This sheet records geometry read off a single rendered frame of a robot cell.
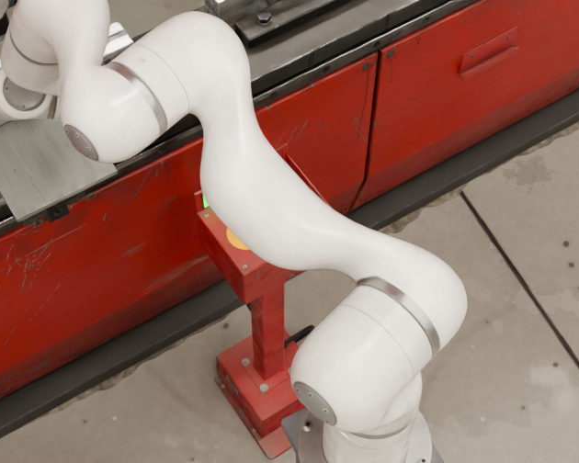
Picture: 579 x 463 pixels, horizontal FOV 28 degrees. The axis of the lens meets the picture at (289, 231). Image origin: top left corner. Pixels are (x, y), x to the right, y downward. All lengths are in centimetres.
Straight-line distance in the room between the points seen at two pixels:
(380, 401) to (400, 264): 16
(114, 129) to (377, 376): 39
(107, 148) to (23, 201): 63
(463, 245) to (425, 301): 171
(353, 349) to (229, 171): 24
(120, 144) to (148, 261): 119
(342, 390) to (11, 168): 86
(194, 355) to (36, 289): 62
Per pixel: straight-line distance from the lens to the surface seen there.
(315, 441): 166
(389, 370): 127
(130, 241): 236
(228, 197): 129
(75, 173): 191
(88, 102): 128
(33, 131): 198
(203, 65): 131
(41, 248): 223
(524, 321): 293
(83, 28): 133
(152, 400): 280
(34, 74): 154
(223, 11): 218
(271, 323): 242
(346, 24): 225
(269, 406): 264
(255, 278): 208
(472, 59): 260
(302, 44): 221
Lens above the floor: 256
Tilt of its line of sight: 59 degrees down
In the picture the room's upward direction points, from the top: 1 degrees clockwise
